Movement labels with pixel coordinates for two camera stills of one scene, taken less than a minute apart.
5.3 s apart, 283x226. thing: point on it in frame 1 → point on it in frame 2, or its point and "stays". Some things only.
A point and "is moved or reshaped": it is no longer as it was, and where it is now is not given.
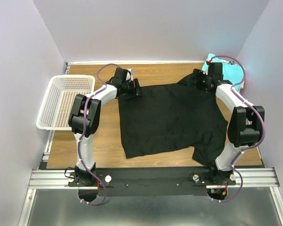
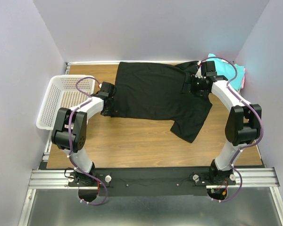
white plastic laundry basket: (59, 100) stays
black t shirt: (173, 117) is moved or reshaped
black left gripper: (136, 87) → (109, 106)
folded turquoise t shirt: (232, 73) stays
